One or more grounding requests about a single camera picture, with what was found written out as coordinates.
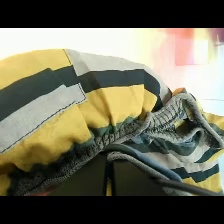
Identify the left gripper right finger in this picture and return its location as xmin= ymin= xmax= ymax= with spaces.
xmin=111 ymin=160 xmax=168 ymax=197

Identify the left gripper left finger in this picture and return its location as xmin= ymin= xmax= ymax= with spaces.
xmin=49 ymin=153 xmax=109 ymax=197

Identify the yellow grey striped jacket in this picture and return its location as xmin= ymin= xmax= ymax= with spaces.
xmin=0 ymin=48 xmax=224 ymax=197

